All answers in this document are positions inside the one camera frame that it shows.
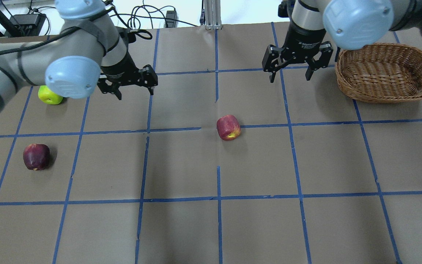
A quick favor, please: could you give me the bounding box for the aluminium frame post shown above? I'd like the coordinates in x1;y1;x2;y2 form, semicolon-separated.
200;0;222;30

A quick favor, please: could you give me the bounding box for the black power adapter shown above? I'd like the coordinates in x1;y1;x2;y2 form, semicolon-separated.
10;13;47;36

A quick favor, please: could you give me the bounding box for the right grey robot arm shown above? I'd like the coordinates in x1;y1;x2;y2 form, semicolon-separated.
262;0;422;82

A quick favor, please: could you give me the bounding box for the wicker basket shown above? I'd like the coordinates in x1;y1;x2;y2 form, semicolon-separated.
335;43;422;103

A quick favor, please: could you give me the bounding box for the dark red apple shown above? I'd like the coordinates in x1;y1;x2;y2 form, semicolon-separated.
22;144;50;171

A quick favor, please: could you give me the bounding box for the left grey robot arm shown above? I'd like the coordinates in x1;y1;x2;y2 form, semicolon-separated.
0;0;159;113

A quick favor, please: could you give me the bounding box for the green apple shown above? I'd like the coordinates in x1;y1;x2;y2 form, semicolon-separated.
37;85;64;105

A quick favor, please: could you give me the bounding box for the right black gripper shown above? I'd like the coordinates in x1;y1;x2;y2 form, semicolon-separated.
262;28;334;83

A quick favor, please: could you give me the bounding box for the red yellow apple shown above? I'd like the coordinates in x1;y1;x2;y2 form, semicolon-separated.
216;115;241;141

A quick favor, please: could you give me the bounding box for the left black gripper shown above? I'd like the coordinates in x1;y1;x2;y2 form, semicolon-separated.
97;55;159;100

